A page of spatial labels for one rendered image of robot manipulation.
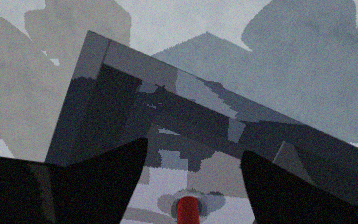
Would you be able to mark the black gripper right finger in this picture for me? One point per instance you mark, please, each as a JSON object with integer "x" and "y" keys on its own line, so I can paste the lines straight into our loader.
{"x": 277, "y": 196}

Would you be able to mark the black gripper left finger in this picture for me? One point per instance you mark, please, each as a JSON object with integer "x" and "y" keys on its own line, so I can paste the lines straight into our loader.
{"x": 95, "y": 191}

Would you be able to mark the dark red peg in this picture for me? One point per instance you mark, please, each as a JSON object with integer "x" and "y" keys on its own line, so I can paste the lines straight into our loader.
{"x": 187, "y": 211}

